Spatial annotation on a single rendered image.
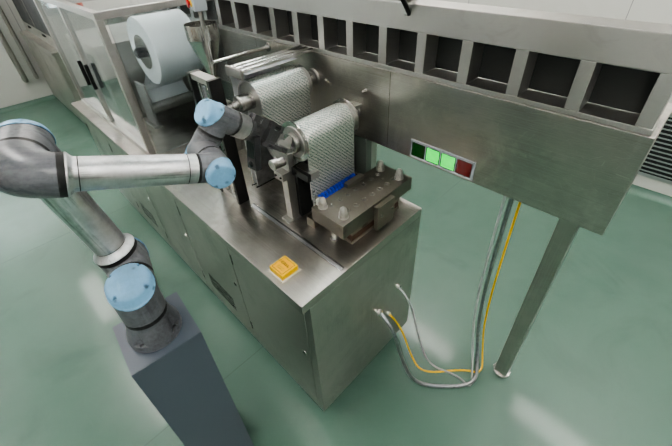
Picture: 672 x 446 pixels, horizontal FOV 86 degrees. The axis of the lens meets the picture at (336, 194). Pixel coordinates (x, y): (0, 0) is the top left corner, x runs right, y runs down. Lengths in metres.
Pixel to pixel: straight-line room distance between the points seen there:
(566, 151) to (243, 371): 1.78
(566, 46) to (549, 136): 0.23
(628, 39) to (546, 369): 1.68
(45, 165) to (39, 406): 1.80
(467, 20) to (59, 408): 2.44
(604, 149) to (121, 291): 1.27
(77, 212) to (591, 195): 1.32
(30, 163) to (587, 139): 1.24
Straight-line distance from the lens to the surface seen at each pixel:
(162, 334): 1.21
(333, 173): 1.40
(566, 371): 2.34
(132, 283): 1.11
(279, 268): 1.27
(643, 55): 1.05
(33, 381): 2.66
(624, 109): 1.16
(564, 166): 1.16
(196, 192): 1.77
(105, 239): 1.16
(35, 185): 0.92
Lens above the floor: 1.86
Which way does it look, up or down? 37 degrees down
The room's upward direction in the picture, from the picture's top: 3 degrees counter-clockwise
